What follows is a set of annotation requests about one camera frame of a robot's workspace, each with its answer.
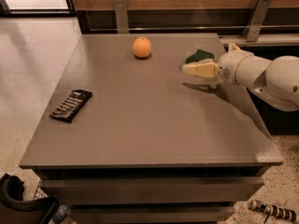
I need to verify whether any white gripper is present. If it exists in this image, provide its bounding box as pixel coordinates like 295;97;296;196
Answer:
182;43;253;85

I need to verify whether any green and yellow sponge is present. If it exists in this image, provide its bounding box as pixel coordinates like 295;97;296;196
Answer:
185;49;214;63

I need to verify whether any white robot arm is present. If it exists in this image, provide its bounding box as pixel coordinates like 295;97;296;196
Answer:
181;43;299;112

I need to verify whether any black rxbar chocolate bar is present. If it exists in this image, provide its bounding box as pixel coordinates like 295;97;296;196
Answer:
50;90;93;123

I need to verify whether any orange fruit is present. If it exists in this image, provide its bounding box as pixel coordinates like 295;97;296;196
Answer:
133;37;151;59

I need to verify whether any grey upper drawer front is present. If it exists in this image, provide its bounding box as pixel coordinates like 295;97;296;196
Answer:
42;176;263;205

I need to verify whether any grey drawer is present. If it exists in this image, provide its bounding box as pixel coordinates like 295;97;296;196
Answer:
71;206;235;224
42;176;263;205

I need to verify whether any striped black white cylinder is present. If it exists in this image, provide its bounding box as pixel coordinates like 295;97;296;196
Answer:
248;200;299;222

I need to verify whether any grey lower drawer front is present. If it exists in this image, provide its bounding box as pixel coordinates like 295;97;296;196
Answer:
71;206;235;224

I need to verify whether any blue small object on floor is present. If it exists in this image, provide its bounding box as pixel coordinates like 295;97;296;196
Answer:
52;204;70;224

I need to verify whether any black chair part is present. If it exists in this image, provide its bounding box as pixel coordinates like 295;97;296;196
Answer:
0;174;59;224

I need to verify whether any right metal wall bracket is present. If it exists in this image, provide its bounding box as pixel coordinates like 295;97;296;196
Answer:
242;0;273;42

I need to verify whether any metal wall bracket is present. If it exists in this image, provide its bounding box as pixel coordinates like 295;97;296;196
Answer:
242;0;273;42
113;0;129;34

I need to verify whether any left metal wall bracket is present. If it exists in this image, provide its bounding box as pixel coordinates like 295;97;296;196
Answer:
113;0;129;34

